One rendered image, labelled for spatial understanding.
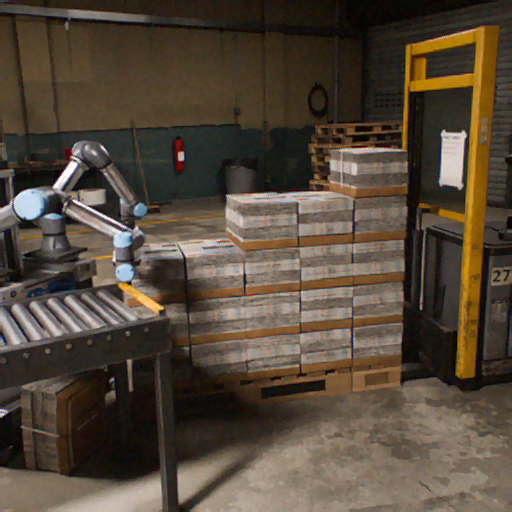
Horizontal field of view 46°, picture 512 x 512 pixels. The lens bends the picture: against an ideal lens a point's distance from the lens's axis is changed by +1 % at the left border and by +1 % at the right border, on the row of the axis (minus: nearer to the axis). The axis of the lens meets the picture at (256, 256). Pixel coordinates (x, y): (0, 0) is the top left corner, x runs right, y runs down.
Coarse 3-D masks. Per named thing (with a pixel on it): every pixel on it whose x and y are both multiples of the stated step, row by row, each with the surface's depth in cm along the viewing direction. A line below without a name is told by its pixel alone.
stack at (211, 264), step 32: (160, 256) 287; (192, 256) 287; (224, 256) 291; (256, 256) 295; (288, 256) 299; (320, 256) 303; (160, 288) 287; (192, 288) 290; (224, 288) 295; (320, 288) 308; (352, 288) 311; (192, 320) 293; (224, 320) 298; (256, 320) 303; (288, 320) 306; (320, 320) 311; (192, 352) 298; (224, 352) 302; (256, 352) 306; (288, 352) 310; (320, 352) 315; (224, 384) 309; (256, 384) 310
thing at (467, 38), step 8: (464, 32) 293; (472, 32) 287; (432, 40) 322; (440, 40) 314; (448, 40) 307; (456, 40) 300; (464, 40) 294; (472, 40) 288; (416, 48) 338; (424, 48) 330; (432, 48) 322; (440, 48) 315; (448, 48) 311
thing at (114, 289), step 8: (88, 288) 247; (96, 288) 246; (104, 288) 246; (112, 288) 248; (120, 288) 250; (40, 296) 237; (48, 296) 237; (56, 296) 237; (64, 296) 238; (120, 296) 250; (0, 304) 228; (8, 304) 228; (24, 304) 231; (8, 312) 228; (72, 312) 241; (16, 320) 230; (0, 328) 228
